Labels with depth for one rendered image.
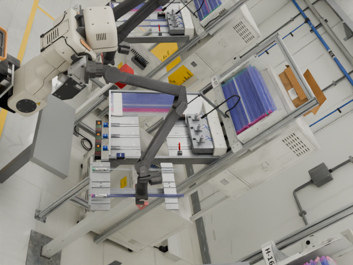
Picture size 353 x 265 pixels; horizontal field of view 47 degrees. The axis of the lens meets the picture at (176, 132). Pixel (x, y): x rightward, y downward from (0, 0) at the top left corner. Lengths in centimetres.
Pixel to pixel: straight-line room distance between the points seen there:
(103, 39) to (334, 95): 292
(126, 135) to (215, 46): 150
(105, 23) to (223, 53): 204
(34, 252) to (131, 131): 98
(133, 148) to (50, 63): 82
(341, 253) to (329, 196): 180
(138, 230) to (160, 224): 17
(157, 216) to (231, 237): 134
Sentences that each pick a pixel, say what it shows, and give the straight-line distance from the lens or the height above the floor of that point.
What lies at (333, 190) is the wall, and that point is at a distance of 391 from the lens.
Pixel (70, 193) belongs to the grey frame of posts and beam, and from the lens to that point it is 278.
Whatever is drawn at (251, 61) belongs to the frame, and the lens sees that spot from 298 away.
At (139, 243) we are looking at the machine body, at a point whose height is 16.
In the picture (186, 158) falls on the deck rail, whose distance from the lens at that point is 262.
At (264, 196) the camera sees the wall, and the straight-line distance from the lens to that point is 422.
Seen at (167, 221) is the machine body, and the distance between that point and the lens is 315.
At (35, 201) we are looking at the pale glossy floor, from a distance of 306.
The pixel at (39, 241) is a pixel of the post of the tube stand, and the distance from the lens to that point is 291.
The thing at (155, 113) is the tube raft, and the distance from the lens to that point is 291.
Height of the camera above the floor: 209
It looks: 22 degrees down
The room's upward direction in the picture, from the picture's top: 55 degrees clockwise
